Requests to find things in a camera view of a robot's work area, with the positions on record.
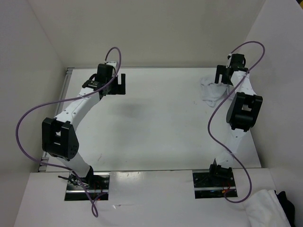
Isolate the white skirt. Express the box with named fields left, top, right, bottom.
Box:
left=199, top=75, right=230, bottom=107

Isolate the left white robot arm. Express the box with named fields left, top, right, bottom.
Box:
left=42, top=61, right=126, bottom=189

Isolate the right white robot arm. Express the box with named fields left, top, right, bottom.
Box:
left=207, top=53, right=263, bottom=186

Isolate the white folded cloth pile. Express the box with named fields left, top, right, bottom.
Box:
left=243, top=189, right=291, bottom=227

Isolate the dark navy cloth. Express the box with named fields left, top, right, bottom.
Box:
left=276, top=191, right=295, bottom=227

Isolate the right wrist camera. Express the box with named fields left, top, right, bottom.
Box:
left=226, top=53, right=234, bottom=68

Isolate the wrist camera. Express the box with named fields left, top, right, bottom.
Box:
left=226, top=53, right=234, bottom=68
left=105, top=61, right=118, bottom=69

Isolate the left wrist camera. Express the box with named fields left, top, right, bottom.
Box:
left=105, top=61, right=118, bottom=69

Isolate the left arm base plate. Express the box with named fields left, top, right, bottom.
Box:
left=58, top=172, right=110, bottom=201

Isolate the aluminium table edge rail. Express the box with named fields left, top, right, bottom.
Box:
left=37, top=67, right=71, bottom=173

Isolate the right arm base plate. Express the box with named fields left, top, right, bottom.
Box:
left=192, top=171, right=238, bottom=199

